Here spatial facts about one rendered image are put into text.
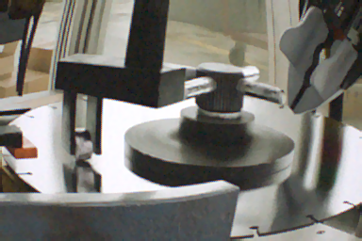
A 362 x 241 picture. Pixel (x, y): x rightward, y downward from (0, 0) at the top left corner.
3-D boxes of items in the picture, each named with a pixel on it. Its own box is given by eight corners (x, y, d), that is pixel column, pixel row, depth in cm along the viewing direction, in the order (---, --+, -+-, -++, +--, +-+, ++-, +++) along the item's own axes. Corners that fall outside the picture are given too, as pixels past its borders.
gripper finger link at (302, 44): (235, 72, 65) (293, -10, 62) (272, 82, 70) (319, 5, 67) (266, 105, 64) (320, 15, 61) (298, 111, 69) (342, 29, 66)
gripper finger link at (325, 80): (266, 105, 64) (320, 15, 61) (298, 111, 69) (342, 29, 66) (293, 137, 63) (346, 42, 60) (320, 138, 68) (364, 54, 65)
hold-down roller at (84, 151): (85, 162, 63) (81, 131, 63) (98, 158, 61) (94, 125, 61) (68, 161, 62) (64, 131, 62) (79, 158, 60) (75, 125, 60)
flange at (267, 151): (279, 184, 59) (286, 146, 58) (102, 164, 61) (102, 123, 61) (302, 140, 69) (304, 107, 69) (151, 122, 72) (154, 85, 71)
